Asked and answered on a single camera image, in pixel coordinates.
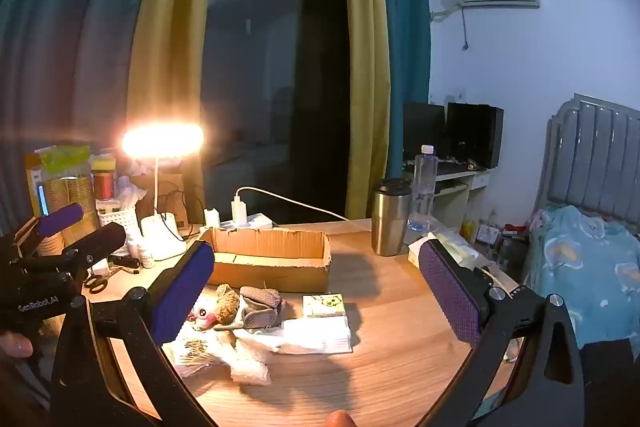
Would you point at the dark glass sliding door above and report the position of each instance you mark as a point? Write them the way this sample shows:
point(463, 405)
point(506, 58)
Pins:
point(275, 72)

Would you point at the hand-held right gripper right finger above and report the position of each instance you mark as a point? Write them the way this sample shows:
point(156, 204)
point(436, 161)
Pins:
point(450, 297)

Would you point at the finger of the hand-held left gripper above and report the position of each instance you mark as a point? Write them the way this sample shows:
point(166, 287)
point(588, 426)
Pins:
point(60, 219)
point(95, 241)

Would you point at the clear plastic water bottle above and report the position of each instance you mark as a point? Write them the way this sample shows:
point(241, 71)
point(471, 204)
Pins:
point(424, 177)

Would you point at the yellow tissue box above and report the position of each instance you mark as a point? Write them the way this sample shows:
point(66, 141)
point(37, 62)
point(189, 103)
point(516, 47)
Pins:
point(462, 252)

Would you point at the yellow curtain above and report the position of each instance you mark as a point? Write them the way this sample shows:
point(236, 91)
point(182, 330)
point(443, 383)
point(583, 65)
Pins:
point(367, 57)
point(170, 32)

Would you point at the clear plastic bag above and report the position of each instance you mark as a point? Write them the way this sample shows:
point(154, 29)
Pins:
point(195, 354)

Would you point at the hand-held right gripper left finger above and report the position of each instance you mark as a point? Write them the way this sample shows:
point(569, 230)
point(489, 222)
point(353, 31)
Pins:
point(182, 294)

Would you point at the person's left hand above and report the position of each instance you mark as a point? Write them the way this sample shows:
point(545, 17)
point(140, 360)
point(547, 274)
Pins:
point(15, 346)

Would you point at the small white bottle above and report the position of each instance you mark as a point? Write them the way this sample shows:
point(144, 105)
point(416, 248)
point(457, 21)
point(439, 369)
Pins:
point(148, 256)

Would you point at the printed tissue packet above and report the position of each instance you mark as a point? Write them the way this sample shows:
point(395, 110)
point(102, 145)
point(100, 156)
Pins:
point(324, 305)

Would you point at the black scissors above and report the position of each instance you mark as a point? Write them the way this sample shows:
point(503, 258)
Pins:
point(95, 282)

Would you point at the white plastic basket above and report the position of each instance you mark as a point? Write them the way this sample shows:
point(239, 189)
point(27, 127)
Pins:
point(117, 222)

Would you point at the white power adapter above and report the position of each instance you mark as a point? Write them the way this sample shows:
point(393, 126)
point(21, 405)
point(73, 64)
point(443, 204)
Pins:
point(212, 217)

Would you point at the white computer desk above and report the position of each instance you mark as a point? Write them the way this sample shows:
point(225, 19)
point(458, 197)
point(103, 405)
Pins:
point(452, 199)

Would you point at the tall brown cardboard box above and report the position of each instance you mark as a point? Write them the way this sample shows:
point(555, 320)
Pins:
point(170, 197)

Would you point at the green snack bag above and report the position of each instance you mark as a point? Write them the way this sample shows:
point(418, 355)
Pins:
point(65, 159)

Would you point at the red jar with yellow lid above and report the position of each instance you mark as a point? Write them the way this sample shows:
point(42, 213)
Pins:
point(103, 182)

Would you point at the grey padded headboard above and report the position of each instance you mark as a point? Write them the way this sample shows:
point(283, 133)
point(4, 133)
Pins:
point(590, 157)

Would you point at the stainless steel tumbler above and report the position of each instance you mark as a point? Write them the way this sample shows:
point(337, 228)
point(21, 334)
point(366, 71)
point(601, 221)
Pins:
point(390, 222)

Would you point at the white power strip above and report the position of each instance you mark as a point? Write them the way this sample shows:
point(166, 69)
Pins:
point(257, 221)

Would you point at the white paper towel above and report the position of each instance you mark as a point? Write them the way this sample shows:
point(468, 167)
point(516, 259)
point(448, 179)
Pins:
point(260, 341)

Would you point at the white cloth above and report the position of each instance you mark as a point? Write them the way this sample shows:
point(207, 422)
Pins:
point(320, 334)

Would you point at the teal curtain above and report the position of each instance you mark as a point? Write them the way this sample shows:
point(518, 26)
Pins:
point(407, 32)
point(65, 32)

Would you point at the brown plush toy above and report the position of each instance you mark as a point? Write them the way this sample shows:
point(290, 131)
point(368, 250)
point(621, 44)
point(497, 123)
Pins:
point(227, 304)

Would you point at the shallow cardboard box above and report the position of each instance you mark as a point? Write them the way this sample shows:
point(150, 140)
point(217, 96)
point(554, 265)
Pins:
point(270, 274)

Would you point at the pink plush toy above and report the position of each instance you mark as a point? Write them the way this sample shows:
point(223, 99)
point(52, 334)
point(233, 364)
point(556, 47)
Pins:
point(202, 314)

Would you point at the person's right hand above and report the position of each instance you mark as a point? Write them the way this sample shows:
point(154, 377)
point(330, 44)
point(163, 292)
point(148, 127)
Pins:
point(340, 420)

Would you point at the white desk lamp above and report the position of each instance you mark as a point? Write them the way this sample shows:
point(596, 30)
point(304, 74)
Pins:
point(162, 239)

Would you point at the white charger plug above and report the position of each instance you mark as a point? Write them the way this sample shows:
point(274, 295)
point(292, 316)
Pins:
point(239, 211)

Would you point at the blue printed blanket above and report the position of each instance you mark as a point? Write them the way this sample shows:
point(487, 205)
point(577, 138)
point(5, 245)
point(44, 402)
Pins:
point(585, 277)

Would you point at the black computer monitor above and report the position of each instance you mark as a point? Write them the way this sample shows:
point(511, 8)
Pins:
point(475, 134)
point(424, 129)

